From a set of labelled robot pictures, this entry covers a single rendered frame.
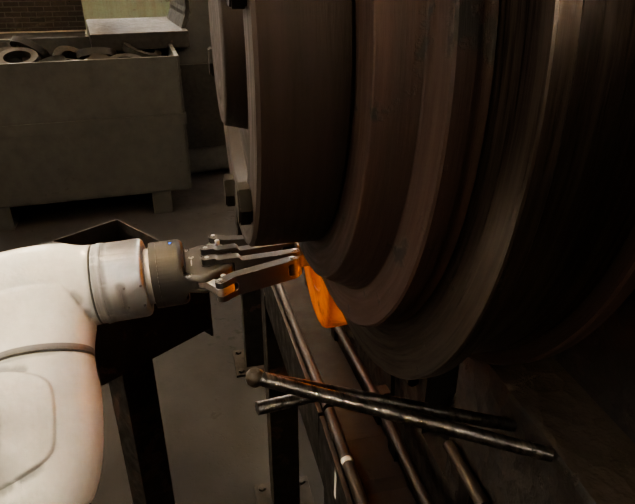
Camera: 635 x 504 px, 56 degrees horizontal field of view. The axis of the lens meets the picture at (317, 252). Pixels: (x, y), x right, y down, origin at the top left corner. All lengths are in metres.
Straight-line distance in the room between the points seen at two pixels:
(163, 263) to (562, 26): 0.52
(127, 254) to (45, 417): 0.18
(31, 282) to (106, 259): 0.08
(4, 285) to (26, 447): 0.17
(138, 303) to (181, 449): 1.03
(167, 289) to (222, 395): 1.16
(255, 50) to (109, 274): 0.42
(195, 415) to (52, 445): 1.15
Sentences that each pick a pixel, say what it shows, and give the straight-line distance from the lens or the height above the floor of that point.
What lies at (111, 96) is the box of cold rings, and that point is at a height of 0.58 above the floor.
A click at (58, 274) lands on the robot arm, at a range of 0.66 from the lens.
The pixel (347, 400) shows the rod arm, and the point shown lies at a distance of 0.41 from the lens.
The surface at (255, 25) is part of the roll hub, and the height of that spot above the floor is 1.13.
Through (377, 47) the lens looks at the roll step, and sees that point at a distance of 0.26.
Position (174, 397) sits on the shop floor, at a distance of 1.82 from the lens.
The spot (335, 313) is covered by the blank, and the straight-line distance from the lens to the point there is 0.66.
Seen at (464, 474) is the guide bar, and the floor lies 0.76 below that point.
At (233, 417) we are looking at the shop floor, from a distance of 1.73.
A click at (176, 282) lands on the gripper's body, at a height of 0.84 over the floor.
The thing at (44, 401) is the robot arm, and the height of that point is 0.79.
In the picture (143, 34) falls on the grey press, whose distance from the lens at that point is 3.19.
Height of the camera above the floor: 1.16
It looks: 27 degrees down
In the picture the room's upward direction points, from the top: straight up
